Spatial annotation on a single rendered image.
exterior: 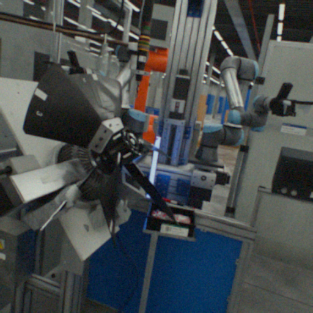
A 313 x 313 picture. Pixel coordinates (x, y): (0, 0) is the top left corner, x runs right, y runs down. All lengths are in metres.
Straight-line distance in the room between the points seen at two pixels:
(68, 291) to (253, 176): 2.07
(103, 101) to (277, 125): 1.97
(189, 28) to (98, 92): 1.03
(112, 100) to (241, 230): 0.85
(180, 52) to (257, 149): 1.26
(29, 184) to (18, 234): 0.38
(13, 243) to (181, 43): 1.50
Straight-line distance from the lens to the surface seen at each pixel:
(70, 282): 1.22
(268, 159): 2.83
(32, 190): 0.81
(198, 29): 2.03
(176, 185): 1.84
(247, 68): 1.85
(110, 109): 1.10
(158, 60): 5.13
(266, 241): 3.06
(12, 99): 1.15
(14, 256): 1.20
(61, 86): 0.88
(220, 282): 1.62
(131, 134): 1.02
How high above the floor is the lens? 1.39
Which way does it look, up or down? 12 degrees down
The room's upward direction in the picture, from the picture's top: 9 degrees clockwise
